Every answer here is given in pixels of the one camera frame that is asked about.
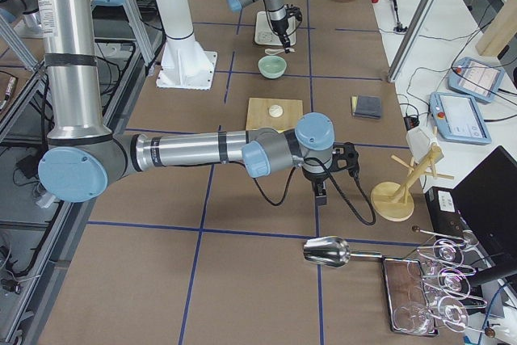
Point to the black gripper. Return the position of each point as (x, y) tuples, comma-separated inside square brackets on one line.
[(316, 178), (279, 27)]

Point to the white ceramic spoon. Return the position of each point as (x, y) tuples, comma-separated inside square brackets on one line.
[(277, 51)]

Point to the green ceramic bowl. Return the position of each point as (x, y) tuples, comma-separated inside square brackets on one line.
[(272, 67)]

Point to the white steamed bun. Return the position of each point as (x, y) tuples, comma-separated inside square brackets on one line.
[(275, 111)]

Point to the white bear tray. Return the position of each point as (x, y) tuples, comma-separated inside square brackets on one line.
[(263, 35)]

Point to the metal scoop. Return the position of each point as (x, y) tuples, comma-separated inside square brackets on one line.
[(334, 251)]

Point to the wooden mug tree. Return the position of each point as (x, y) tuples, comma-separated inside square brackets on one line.
[(393, 201)]

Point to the wooden cutting board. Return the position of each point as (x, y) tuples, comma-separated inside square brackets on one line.
[(258, 117)]

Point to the grey folded cloth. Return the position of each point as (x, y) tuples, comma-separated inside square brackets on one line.
[(366, 106)]

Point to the black glass rack tray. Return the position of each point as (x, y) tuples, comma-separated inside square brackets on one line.
[(402, 280)]

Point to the lower teach pendant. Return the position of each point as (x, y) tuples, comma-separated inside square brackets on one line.
[(458, 118)]

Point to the teach pendant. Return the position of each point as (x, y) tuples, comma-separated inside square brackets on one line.
[(458, 118), (478, 79)]

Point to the clear wine glass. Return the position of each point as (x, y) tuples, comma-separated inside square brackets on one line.
[(412, 318)]

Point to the black monitor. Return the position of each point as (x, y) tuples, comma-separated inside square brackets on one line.
[(486, 199)]

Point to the upper teach pendant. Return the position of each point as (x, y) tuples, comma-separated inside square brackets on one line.
[(478, 79)]

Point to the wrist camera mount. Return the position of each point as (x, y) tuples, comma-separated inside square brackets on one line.
[(294, 11), (345, 157)]

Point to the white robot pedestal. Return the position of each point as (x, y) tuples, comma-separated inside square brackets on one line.
[(184, 63)]

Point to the aluminium frame post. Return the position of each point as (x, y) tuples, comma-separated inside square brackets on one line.
[(409, 39)]

